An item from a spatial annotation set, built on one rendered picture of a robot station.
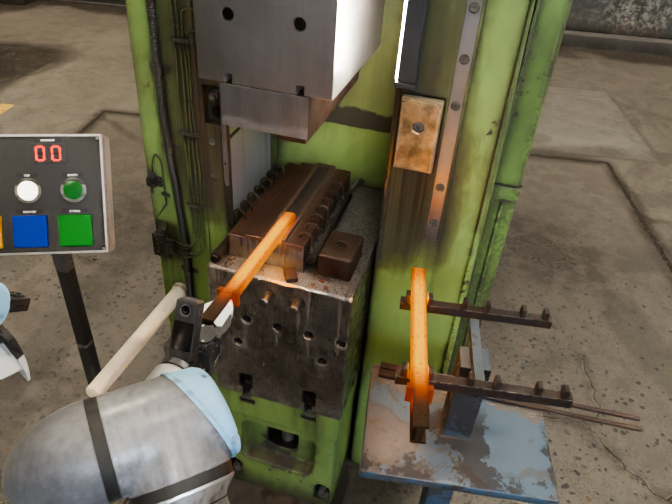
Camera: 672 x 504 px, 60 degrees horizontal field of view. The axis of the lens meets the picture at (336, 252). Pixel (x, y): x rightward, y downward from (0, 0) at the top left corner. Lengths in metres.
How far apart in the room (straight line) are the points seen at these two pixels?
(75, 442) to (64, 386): 1.87
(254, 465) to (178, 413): 1.37
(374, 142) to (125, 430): 1.27
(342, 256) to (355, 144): 0.48
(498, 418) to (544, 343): 1.44
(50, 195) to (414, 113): 0.86
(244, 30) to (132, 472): 0.86
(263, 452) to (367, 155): 1.01
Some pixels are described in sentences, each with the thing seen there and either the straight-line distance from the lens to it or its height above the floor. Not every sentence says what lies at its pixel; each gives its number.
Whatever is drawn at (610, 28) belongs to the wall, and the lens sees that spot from 7.61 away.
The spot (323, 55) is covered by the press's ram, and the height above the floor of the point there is 1.45.
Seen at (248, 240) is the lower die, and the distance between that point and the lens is 1.45.
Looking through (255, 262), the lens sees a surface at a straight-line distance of 1.30.
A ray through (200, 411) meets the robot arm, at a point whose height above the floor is 1.28.
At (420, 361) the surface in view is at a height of 1.04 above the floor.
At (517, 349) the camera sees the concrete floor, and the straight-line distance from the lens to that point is 2.73.
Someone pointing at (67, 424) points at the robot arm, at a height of 1.29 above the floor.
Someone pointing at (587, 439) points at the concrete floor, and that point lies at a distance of 2.50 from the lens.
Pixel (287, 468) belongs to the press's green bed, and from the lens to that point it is 1.98.
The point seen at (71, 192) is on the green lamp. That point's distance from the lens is 1.50.
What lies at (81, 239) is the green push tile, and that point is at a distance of 1.49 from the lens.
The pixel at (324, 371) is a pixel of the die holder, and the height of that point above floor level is 0.65.
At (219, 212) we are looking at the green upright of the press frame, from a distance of 1.64.
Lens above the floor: 1.80
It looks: 36 degrees down
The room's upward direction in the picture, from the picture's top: 4 degrees clockwise
